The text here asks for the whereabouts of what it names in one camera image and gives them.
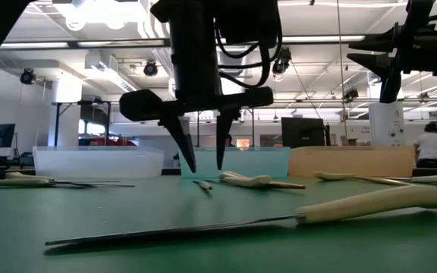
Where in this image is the white column with signs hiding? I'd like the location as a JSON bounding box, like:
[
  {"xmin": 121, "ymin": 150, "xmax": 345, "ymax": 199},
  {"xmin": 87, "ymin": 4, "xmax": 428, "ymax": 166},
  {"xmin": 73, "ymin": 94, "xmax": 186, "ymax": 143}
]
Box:
[{"xmin": 368, "ymin": 81, "xmax": 406, "ymax": 147}]

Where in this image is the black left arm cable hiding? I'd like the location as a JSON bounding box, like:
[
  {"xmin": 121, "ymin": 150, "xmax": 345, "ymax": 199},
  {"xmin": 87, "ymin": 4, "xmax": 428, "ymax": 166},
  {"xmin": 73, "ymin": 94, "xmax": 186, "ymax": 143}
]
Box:
[{"xmin": 213, "ymin": 18, "xmax": 284, "ymax": 90}]

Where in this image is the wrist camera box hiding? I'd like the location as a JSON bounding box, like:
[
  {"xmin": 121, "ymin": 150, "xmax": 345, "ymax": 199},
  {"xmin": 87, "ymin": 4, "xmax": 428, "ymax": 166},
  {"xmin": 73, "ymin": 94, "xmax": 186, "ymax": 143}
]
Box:
[
  {"xmin": 214, "ymin": 0, "xmax": 283, "ymax": 46},
  {"xmin": 405, "ymin": 0, "xmax": 437, "ymax": 30}
]

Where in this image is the black aluminium table frame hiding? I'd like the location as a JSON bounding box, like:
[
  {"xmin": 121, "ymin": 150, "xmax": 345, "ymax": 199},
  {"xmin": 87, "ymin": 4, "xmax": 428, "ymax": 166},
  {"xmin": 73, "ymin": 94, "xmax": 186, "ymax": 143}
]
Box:
[{"xmin": 0, "ymin": 167, "xmax": 437, "ymax": 179}]

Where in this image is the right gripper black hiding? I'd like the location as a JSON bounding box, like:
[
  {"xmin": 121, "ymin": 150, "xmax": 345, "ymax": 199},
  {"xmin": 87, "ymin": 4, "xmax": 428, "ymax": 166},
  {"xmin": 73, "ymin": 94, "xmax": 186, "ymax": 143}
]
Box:
[{"xmin": 346, "ymin": 22, "xmax": 413, "ymax": 105}]

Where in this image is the black computer monitor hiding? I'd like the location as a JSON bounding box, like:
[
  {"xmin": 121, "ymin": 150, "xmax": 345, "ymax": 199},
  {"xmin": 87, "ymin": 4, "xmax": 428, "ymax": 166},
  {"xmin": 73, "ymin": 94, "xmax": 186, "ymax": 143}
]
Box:
[{"xmin": 281, "ymin": 117, "xmax": 326, "ymax": 149}]

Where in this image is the thin hanging ceiling cable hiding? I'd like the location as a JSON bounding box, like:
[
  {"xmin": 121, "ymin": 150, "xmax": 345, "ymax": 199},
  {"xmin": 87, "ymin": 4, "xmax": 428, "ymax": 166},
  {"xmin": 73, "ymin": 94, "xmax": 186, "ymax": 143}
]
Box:
[{"xmin": 335, "ymin": 0, "xmax": 347, "ymax": 132}]

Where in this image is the long ceiling light strip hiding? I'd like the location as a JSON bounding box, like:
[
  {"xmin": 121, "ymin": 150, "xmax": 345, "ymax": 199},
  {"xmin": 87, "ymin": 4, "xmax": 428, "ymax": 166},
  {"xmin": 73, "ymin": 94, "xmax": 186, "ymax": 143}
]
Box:
[
  {"xmin": 77, "ymin": 39, "xmax": 166, "ymax": 48},
  {"xmin": 281, "ymin": 35, "xmax": 366, "ymax": 43},
  {"xmin": 0, "ymin": 41, "xmax": 70, "ymax": 49}
]

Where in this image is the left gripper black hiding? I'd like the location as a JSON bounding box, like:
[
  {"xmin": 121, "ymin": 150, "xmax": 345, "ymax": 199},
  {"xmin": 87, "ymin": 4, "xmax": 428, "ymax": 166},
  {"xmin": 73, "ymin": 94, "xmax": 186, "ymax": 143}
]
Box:
[{"xmin": 118, "ymin": 0, "xmax": 275, "ymax": 174}]

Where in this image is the plain white column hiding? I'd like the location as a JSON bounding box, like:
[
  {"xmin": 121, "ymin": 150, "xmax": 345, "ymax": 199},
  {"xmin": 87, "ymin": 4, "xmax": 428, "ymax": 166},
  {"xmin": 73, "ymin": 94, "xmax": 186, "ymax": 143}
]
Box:
[{"xmin": 47, "ymin": 78, "xmax": 83, "ymax": 147}]

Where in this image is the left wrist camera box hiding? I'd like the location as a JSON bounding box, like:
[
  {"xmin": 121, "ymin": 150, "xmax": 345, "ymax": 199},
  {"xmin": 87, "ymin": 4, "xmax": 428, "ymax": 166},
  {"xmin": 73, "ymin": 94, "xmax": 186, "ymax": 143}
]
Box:
[{"xmin": 214, "ymin": 0, "xmax": 283, "ymax": 46}]

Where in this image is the black hanging ceiling camera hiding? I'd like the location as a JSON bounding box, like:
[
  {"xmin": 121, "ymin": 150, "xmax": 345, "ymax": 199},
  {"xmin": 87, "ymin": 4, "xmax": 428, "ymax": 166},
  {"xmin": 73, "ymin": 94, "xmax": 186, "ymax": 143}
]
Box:
[
  {"xmin": 143, "ymin": 60, "xmax": 159, "ymax": 77},
  {"xmin": 342, "ymin": 87, "xmax": 359, "ymax": 102},
  {"xmin": 273, "ymin": 46, "xmax": 293, "ymax": 76},
  {"xmin": 20, "ymin": 67, "xmax": 36, "ymax": 86}
]

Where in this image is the green table mat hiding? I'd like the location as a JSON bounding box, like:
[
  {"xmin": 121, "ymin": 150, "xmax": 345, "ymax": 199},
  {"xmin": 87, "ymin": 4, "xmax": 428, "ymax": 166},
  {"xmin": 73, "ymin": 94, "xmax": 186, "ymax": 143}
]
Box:
[{"xmin": 0, "ymin": 174, "xmax": 437, "ymax": 273}]

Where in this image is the white rectangular vent duct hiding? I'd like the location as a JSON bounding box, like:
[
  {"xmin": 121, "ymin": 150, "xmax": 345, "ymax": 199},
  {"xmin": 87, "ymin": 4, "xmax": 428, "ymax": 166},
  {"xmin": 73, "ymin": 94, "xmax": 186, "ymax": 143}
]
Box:
[{"xmin": 84, "ymin": 51, "xmax": 142, "ymax": 94}]

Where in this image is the orange plastic bin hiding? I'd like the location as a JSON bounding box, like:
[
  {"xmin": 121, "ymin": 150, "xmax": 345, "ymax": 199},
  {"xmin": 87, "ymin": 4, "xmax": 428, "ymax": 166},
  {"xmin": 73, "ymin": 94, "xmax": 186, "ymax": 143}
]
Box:
[{"xmin": 288, "ymin": 146, "xmax": 416, "ymax": 178}]

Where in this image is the teal plastic bin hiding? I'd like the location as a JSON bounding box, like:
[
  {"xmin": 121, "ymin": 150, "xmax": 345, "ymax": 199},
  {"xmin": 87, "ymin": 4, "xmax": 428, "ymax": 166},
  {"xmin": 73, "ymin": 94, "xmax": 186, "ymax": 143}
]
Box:
[{"xmin": 178, "ymin": 146, "xmax": 291, "ymax": 179}]

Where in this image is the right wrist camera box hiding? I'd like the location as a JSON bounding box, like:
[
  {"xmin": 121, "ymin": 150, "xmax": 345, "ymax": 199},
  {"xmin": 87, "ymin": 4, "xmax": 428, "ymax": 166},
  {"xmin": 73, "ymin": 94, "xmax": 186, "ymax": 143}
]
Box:
[{"xmin": 405, "ymin": 0, "xmax": 437, "ymax": 30}]

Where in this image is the red background object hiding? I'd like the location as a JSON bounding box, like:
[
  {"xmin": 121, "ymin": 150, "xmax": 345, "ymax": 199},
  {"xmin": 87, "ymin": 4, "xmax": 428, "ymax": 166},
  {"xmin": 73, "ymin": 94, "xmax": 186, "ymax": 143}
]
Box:
[{"xmin": 77, "ymin": 136, "xmax": 138, "ymax": 147}]

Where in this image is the wooden-handled table knife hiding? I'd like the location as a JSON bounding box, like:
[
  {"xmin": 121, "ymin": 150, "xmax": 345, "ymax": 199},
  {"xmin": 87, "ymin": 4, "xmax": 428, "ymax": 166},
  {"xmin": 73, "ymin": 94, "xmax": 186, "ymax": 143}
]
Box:
[{"xmin": 267, "ymin": 181, "xmax": 307, "ymax": 190}]

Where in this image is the clear plastic bin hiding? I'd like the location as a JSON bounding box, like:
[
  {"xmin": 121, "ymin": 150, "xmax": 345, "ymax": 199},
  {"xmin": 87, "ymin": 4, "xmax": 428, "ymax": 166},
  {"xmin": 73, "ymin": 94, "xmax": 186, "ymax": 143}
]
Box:
[{"xmin": 32, "ymin": 146, "xmax": 165, "ymax": 180}]

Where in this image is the grey-handled table knife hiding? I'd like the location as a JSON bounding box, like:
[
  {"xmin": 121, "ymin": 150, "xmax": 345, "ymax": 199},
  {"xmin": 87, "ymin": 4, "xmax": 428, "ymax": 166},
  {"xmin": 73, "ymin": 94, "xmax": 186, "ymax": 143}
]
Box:
[
  {"xmin": 192, "ymin": 180, "xmax": 215, "ymax": 191},
  {"xmin": 0, "ymin": 178, "xmax": 136, "ymax": 189}
]

